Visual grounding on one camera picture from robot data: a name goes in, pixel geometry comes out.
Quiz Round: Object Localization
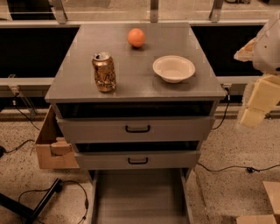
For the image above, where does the black cable left floor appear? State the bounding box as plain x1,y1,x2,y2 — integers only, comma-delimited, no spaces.
17,179,89,224

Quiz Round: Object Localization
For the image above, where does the grey drawer cabinet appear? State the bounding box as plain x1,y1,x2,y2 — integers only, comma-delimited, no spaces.
44,22,228,171

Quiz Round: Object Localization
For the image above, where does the grey middle drawer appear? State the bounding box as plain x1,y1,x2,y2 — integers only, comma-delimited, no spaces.
74,150,200,170

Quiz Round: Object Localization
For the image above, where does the black cable right floor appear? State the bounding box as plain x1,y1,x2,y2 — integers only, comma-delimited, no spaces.
197,162,280,174

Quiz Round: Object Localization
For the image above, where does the grey bottom drawer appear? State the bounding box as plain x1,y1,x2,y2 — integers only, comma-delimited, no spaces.
89,168,194,224

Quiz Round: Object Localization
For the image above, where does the black metal stand leg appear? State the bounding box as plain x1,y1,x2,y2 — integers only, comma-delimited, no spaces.
0,178,62,224

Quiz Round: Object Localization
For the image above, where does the black cable floor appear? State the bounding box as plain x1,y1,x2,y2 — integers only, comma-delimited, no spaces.
197,162,280,174
17,179,89,224

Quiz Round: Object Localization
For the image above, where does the cardboard box left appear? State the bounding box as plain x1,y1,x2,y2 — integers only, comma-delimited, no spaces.
35,107,79,169

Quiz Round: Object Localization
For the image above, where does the white paper bowl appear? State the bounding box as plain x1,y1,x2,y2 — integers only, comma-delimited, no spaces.
152,55,196,84

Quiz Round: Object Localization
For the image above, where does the grey drawer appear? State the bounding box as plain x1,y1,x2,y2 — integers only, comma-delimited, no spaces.
89,168,194,224
58,116,214,144
74,150,200,170

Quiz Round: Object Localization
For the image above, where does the black cable far left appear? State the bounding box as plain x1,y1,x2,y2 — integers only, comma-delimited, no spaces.
0,93,41,157

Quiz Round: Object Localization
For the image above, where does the orange soda can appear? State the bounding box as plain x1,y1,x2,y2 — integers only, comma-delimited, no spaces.
92,52,116,93

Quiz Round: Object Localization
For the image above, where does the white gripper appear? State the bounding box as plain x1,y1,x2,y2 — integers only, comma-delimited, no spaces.
234,11,280,129

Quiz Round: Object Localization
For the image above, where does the grey top drawer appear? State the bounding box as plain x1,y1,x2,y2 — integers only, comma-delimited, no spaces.
58,116,214,144

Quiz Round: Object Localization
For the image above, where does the orange fruit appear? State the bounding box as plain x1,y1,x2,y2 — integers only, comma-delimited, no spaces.
127,28,145,48

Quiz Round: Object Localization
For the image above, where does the black cable behind cabinet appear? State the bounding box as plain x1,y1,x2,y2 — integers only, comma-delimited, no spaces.
211,86,231,131

